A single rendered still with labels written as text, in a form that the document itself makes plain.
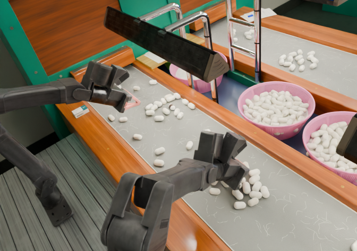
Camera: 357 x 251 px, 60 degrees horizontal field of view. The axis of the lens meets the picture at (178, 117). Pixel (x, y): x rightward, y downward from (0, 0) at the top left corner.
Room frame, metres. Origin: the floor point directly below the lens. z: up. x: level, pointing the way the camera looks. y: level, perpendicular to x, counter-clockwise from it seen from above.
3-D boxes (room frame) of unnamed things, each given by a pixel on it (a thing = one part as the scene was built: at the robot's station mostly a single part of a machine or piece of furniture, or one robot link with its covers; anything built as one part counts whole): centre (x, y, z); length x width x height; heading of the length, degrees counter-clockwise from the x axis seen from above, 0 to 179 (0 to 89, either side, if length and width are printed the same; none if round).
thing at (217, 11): (1.63, -0.31, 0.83); 0.30 x 0.06 x 0.07; 119
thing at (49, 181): (0.71, 0.48, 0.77); 0.09 x 0.06 x 0.06; 32
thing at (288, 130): (0.84, -0.35, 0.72); 0.27 x 0.27 x 0.10
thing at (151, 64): (1.42, -0.04, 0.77); 0.33 x 0.15 x 0.01; 119
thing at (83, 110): (1.05, 0.39, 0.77); 0.06 x 0.04 x 0.02; 119
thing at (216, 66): (0.95, 0.02, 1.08); 0.62 x 0.08 x 0.07; 29
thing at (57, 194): (0.70, 0.48, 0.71); 0.20 x 0.07 x 0.08; 31
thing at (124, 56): (1.30, 0.29, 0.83); 0.30 x 0.06 x 0.07; 119
